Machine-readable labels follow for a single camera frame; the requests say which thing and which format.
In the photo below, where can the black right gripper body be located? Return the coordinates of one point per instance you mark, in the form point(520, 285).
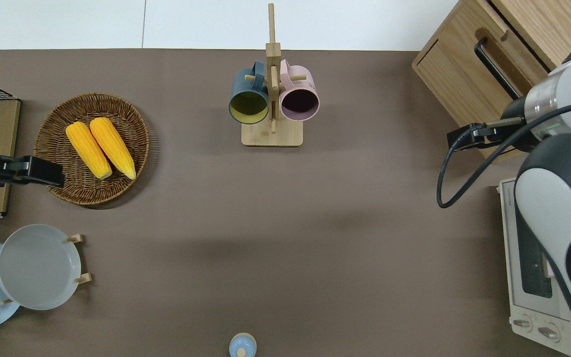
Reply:
point(484, 135)

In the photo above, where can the yellow corn cob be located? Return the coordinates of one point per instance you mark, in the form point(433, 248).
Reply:
point(112, 144)
point(87, 148)

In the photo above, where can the dark blue mug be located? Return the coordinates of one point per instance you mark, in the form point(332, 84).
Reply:
point(246, 84)

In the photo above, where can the wooden plate rack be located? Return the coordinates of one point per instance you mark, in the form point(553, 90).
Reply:
point(78, 238)

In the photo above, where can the small blue round bell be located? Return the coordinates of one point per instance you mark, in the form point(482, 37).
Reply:
point(242, 343)

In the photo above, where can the grey plate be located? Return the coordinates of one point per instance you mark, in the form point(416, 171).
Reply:
point(37, 267)

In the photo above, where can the light wooden cabinet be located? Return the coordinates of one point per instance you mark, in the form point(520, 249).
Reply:
point(563, 25)

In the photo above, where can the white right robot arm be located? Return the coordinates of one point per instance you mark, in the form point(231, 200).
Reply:
point(553, 198)

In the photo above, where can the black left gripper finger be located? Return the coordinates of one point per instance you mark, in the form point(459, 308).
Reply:
point(46, 179)
point(45, 166)

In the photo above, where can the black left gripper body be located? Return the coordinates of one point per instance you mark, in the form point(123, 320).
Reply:
point(13, 171)

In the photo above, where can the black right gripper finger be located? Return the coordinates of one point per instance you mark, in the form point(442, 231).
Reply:
point(464, 144)
point(459, 133)

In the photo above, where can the brown table mat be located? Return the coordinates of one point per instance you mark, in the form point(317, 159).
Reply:
point(315, 223)

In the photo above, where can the wooden mug tree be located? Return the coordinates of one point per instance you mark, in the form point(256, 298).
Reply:
point(271, 136)

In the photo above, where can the pink mug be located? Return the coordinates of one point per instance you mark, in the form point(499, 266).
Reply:
point(306, 82)

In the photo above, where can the white toaster oven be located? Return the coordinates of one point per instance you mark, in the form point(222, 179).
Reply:
point(513, 277)

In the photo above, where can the brown wicker basket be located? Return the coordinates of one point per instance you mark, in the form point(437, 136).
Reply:
point(57, 129)

